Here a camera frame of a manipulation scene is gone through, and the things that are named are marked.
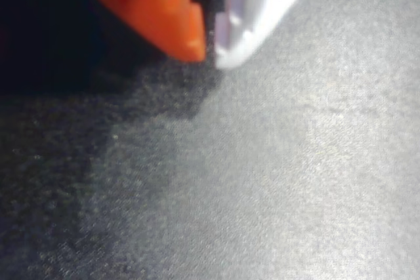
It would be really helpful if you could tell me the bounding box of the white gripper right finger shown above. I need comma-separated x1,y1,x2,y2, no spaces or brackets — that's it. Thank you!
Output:
213,0,326,70

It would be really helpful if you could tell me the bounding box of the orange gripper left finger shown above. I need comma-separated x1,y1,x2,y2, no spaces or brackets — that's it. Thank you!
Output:
77,0,207,62

